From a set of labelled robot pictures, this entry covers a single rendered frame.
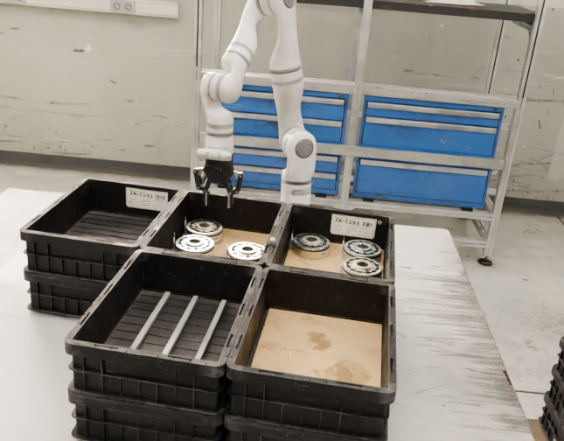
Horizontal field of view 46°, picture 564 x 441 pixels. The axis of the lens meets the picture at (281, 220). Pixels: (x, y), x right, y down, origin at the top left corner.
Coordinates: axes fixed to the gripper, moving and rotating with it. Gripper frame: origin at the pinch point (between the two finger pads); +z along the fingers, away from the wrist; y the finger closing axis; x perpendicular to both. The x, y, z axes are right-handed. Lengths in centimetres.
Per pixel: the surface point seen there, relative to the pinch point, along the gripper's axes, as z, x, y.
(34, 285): 15, 30, 39
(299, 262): 11.6, 8.4, -24.2
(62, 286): 14.7, 29.8, 32.1
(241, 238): 11.5, -1.9, -6.6
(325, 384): 1, 72, -35
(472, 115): 15, -181, -92
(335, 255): 11.8, 1.5, -33.3
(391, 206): 68, -177, -57
